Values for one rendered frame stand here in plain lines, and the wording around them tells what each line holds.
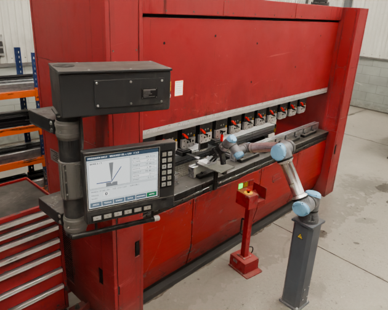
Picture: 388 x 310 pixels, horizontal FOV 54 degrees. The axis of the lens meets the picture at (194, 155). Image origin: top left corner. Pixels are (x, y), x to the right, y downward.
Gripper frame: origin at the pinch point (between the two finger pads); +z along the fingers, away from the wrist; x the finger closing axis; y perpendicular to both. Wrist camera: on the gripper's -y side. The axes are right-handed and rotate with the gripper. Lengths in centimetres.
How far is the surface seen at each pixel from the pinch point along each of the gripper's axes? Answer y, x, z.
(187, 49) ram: 64, 27, -66
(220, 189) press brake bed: -20.0, -10.7, 17.5
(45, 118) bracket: 23, 148, -71
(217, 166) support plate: -6.0, 0.4, -4.2
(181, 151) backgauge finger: 24.5, 5.3, 18.5
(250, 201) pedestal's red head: -43.4, -13.7, -1.9
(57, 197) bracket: 0, 140, -26
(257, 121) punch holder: 21, -71, -11
